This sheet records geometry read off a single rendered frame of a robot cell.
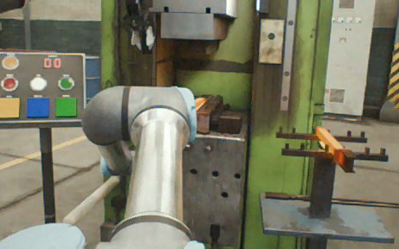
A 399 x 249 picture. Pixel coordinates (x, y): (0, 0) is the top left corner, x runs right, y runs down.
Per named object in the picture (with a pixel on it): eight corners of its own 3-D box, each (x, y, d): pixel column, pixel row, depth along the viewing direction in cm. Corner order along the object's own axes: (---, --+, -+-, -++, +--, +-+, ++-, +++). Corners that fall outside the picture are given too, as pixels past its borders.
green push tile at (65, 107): (76, 116, 149) (76, 97, 151) (55, 116, 147) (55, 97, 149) (76, 117, 150) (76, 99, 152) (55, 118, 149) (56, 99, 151)
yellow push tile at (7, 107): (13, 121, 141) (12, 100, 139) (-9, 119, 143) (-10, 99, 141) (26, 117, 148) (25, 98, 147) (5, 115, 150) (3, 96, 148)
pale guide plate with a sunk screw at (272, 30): (280, 64, 159) (284, 20, 155) (258, 62, 160) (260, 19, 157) (280, 63, 161) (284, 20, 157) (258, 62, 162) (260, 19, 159)
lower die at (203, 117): (209, 131, 158) (209, 111, 156) (159, 128, 161) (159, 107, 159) (222, 111, 198) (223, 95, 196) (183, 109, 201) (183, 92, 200)
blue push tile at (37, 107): (48, 116, 146) (48, 97, 148) (26, 116, 144) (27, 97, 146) (49, 118, 148) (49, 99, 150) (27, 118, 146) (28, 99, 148)
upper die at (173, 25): (212, 40, 150) (213, 14, 148) (160, 38, 153) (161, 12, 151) (226, 39, 190) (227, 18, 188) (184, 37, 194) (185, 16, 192)
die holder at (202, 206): (237, 247, 159) (244, 138, 149) (145, 235, 166) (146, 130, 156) (247, 194, 213) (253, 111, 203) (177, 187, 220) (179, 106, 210)
